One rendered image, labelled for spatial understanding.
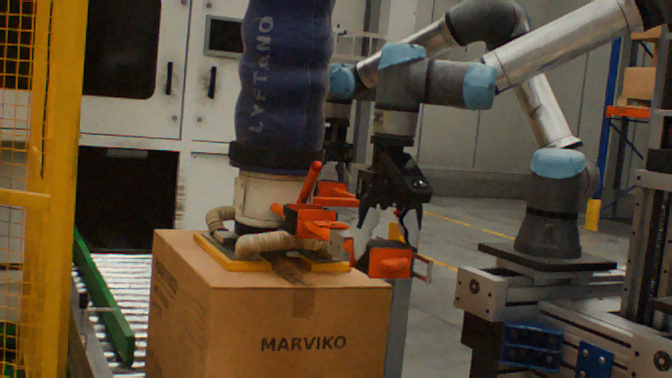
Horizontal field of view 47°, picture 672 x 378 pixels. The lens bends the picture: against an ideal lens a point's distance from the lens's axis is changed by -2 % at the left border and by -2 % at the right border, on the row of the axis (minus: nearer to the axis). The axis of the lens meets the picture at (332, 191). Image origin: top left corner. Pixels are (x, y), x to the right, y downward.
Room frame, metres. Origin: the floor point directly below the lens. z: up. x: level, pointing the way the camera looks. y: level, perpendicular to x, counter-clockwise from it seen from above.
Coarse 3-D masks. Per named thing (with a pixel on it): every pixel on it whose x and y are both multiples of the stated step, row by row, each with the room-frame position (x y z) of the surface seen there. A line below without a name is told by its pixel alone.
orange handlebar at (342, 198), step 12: (336, 192) 2.15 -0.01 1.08; (348, 192) 2.11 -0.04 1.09; (276, 204) 1.76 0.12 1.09; (324, 204) 1.95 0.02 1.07; (336, 204) 1.96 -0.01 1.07; (348, 204) 1.97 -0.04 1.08; (312, 228) 1.53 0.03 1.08; (324, 228) 1.49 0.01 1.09; (336, 228) 1.53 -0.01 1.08; (324, 240) 1.50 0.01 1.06; (348, 240) 1.39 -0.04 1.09; (384, 264) 1.25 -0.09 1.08; (396, 264) 1.25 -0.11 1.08; (408, 264) 1.27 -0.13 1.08
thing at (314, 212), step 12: (288, 204) 1.65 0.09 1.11; (300, 204) 1.66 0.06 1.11; (312, 204) 1.67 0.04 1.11; (288, 216) 1.62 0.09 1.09; (300, 216) 1.58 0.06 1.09; (312, 216) 1.59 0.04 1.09; (324, 216) 1.60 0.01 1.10; (336, 216) 1.62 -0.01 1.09; (288, 228) 1.60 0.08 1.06; (300, 228) 1.58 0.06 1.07
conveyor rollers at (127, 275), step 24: (72, 264) 3.25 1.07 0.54; (96, 264) 3.29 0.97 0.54; (120, 264) 3.33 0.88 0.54; (144, 264) 3.38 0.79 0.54; (120, 288) 2.91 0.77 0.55; (144, 288) 2.95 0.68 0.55; (96, 312) 2.60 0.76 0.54; (144, 312) 2.66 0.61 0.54; (144, 336) 2.40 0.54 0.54; (120, 360) 2.19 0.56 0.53; (144, 360) 2.21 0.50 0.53
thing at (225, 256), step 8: (200, 240) 1.89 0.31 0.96; (208, 240) 1.87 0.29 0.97; (216, 240) 1.86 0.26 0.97; (208, 248) 1.81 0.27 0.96; (216, 248) 1.79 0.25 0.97; (224, 248) 1.78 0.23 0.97; (232, 248) 1.76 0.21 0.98; (216, 256) 1.74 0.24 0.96; (224, 256) 1.71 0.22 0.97; (232, 256) 1.70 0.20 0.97; (256, 256) 1.72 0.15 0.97; (224, 264) 1.67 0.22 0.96; (232, 264) 1.65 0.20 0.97; (240, 264) 1.66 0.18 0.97; (248, 264) 1.67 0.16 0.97; (256, 264) 1.68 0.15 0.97; (264, 264) 1.68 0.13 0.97
